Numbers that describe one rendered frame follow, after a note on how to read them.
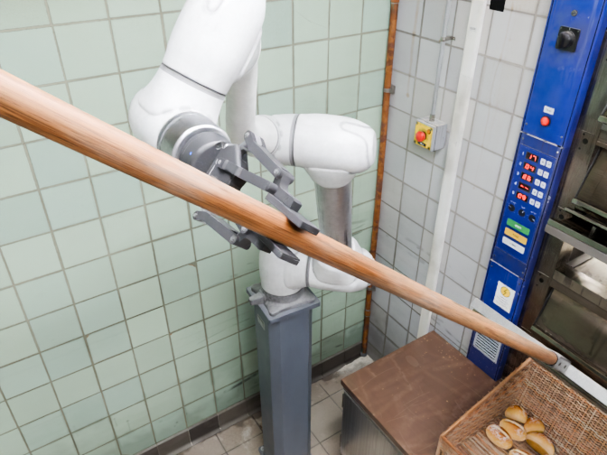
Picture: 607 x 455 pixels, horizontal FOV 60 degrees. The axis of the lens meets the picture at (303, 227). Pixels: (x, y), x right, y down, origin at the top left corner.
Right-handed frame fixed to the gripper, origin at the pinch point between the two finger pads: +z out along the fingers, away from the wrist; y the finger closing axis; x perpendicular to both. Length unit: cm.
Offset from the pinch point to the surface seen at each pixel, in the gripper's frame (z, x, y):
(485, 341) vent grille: -46, -171, 15
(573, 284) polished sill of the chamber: -23, -145, -20
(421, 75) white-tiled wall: -103, -114, -56
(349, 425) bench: -65, -157, 77
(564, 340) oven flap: -18, -157, -3
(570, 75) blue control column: -42, -101, -67
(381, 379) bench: -62, -152, 52
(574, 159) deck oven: -36, -119, -50
